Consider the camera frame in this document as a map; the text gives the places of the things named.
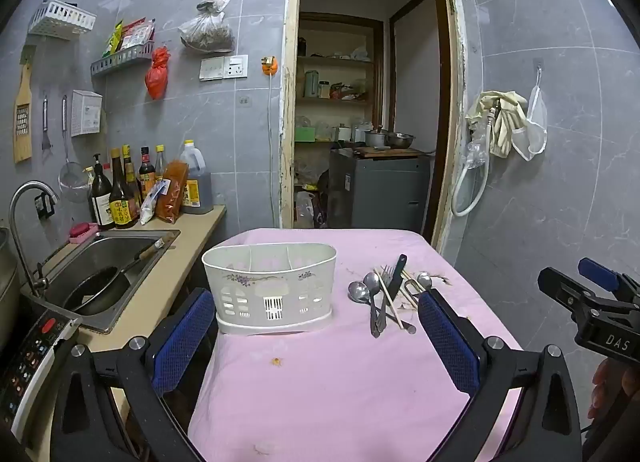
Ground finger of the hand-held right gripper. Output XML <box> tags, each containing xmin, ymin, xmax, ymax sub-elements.
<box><xmin>537</xmin><ymin>266</ymin><xmax>626</xmax><ymax>319</ymax></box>
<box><xmin>577</xmin><ymin>257</ymin><xmax>640</xmax><ymax>301</ymax></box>

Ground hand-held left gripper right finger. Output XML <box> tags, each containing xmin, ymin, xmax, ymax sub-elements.
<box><xmin>416</xmin><ymin>287</ymin><xmax>583</xmax><ymax>462</ymax></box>

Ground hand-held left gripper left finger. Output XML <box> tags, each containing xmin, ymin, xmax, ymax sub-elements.
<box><xmin>50</xmin><ymin>287</ymin><xmax>217</xmax><ymax>462</ymax></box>

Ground wooden chopstick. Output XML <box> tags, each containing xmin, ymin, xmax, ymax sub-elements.
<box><xmin>397</xmin><ymin>269</ymin><xmax>426</xmax><ymax>313</ymax></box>
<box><xmin>374</xmin><ymin>273</ymin><xmax>405</xmax><ymax>332</ymax></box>

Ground dark-handled knife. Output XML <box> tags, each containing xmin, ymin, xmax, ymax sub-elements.
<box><xmin>378</xmin><ymin>253</ymin><xmax>408</xmax><ymax>318</ymax></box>

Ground steel fork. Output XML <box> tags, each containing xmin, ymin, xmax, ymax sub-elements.
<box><xmin>375</xmin><ymin>265</ymin><xmax>397</xmax><ymax>335</ymax></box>

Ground white plastic utensil holder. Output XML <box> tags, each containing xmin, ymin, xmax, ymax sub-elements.
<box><xmin>201</xmin><ymin>242</ymin><xmax>337</xmax><ymax>336</ymax></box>

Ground person's right hand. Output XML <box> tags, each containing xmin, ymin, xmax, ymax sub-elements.
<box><xmin>587</xmin><ymin>357</ymin><xmax>640</xmax><ymax>421</ymax></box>

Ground black frying pan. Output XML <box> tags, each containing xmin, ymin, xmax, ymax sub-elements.
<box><xmin>62</xmin><ymin>237</ymin><xmax>168</xmax><ymax>317</ymax></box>

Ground steel kitchen sink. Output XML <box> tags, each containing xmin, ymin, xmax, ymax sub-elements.
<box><xmin>35</xmin><ymin>229</ymin><xmax>182</xmax><ymax>334</ymax></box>

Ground pink tablecloth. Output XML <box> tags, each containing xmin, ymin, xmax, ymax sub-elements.
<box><xmin>187</xmin><ymin>228</ymin><xmax>526</xmax><ymax>462</ymax></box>

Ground white and blue packet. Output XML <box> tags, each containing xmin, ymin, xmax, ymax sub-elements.
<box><xmin>140</xmin><ymin>179</ymin><xmax>168</xmax><ymax>225</ymax></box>

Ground pink scrub brush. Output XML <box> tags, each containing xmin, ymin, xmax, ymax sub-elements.
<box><xmin>68</xmin><ymin>222</ymin><xmax>99</xmax><ymax>244</ymax></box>

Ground orange seasoning packet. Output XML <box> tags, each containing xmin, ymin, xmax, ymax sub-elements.
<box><xmin>154</xmin><ymin>161</ymin><xmax>191</xmax><ymax>224</ymax></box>

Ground white mesh filter bag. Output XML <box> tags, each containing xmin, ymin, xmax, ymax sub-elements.
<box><xmin>511</xmin><ymin>85</ymin><xmax>548</xmax><ymax>161</ymax></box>

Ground dark sauce bottle yellow label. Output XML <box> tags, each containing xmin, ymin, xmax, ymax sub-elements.
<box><xmin>107</xmin><ymin>148</ymin><xmax>137</xmax><ymax>229</ymax></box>

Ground large cooking oil jug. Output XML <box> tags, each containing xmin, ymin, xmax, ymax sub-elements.
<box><xmin>179</xmin><ymin>139</ymin><xmax>214</xmax><ymax>215</ymax></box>

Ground red-labelled sauce bottle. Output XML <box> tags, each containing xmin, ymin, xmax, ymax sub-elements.
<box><xmin>138</xmin><ymin>146</ymin><xmax>157</xmax><ymax>200</ymax></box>

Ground grey washing machine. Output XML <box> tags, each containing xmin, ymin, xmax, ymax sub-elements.
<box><xmin>327</xmin><ymin>148</ymin><xmax>432</xmax><ymax>238</ymax></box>

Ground yellow-capped sauce bottle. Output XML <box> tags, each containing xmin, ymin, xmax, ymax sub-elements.
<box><xmin>121</xmin><ymin>145</ymin><xmax>143</xmax><ymax>215</ymax></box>

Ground cream rubber gloves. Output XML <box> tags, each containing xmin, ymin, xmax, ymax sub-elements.
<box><xmin>465</xmin><ymin>90</ymin><xmax>528</xmax><ymax>158</ymax></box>

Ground steel mesh strainer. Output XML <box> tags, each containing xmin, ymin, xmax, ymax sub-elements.
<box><xmin>57</xmin><ymin>95</ymin><xmax>91</xmax><ymax>203</ymax></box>

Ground wooden cutting board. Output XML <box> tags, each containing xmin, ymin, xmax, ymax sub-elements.
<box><xmin>352</xmin><ymin>145</ymin><xmax>426</xmax><ymax>159</ymax></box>

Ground curved steel faucet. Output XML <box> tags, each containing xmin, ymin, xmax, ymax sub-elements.
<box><xmin>9</xmin><ymin>181</ymin><xmax>60</xmax><ymax>295</ymax></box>

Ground red plastic bag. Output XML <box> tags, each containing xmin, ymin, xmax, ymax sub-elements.
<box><xmin>145</xmin><ymin>46</ymin><xmax>171</xmax><ymax>100</ymax></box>

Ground wooden grater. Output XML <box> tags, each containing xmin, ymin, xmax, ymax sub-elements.
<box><xmin>12</xmin><ymin>45</ymin><xmax>38</xmax><ymax>164</ymax></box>

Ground clear bag of dried food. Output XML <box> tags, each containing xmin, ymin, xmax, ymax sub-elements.
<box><xmin>178</xmin><ymin>10</ymin><xmax>236</xmax><ymax>53</ymax></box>

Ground wooden shelf unit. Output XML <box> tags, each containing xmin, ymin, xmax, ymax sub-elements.
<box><xmin>295</xmin><ymin>12</ymin><xmax>386</xmax><ymax>188</ymax></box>

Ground red seasoning packet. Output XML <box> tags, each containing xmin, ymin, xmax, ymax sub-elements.
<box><xmin>120</xmin><ymin>17</ymin><xmax>156</xmax><ymax>50</ymax></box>

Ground yellow snack packet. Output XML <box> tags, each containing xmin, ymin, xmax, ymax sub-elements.
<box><xmin>102</xmin><ymin>20</ymin><xmax>124</xmax><ymax>56</ymax></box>

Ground white hose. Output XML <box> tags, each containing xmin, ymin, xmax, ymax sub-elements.
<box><xmin>451</xmin><ymin>107</ymin><xmax>493</xmax><ymax>217</ymax></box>

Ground black wall plug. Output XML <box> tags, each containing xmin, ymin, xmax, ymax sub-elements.
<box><xmin>34</xmin><ymin>192</ymin><xmax>56</xmax><ymax>219</ymax></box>

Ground white wall box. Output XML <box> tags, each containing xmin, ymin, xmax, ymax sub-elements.
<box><xmin>71</xmin><ymin>89</ymin><xmax>104</xmax><ymax>137</ymax></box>

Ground worn wooden door frame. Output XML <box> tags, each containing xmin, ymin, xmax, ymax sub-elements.
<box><xmin>279</xmin><ymin>0</ymin><xmax>468</xmax><ymax>253</ymax></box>

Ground white wall switch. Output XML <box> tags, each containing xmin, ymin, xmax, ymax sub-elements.
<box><xmin>199</xmin><ymin>56</ymin><xmax>226</xmax><ymax>80</ymax></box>

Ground white wall socket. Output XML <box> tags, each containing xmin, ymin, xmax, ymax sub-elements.
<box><xmin>223</xmin><ymin>55</ymin><xmax>249</xmax><ymax>79</ymax></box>

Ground grey wall rack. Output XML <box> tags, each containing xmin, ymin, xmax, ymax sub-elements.
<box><xmin>90</xmin><ymin>40</ymin><xmax>156</xmax><ymax>77</ymax></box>

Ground white wall basket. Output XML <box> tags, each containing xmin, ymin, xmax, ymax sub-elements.
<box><xmin>27</xmin><ymin>0</ymin><xmax>97</xmax><ymax>42</ymax></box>

